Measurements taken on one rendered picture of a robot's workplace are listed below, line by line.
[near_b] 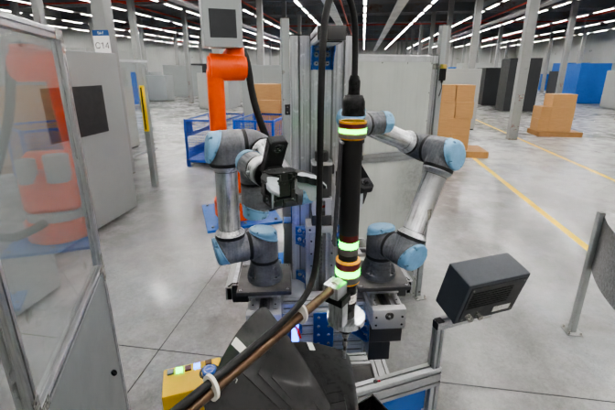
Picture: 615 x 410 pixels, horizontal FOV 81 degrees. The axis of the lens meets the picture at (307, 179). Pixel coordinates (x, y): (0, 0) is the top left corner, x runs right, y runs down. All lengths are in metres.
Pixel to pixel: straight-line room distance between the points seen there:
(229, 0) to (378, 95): 2.47
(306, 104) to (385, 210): 1.56
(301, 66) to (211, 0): 3.12
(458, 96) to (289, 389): 8.34
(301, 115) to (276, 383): 1.07
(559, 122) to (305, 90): 11.99
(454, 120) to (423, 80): 6.10
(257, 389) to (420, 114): 2.41
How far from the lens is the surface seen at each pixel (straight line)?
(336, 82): 1.53
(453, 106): 8.82
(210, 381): 0.48
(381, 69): 2.64
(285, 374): 0.74
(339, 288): 0.62
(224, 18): 4.54
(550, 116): 13.05
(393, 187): 2.85
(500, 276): 1.41
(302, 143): 1.55
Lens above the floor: 1.89
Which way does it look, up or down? 17 degrees down
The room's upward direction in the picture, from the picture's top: straight up
